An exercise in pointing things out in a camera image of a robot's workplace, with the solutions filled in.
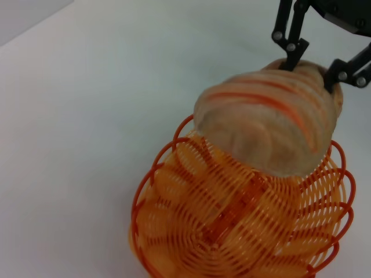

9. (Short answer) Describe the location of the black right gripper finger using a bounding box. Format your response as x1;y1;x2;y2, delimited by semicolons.
323;42;371;94
271;0;311;72

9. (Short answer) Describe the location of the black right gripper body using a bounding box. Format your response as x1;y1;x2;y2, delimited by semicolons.
308;0;371;38

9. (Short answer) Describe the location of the striped bread loaf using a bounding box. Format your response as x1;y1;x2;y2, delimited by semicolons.
192;57;346;178

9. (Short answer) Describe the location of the orange wire basket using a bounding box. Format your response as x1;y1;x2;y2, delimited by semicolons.
128;114;357;278

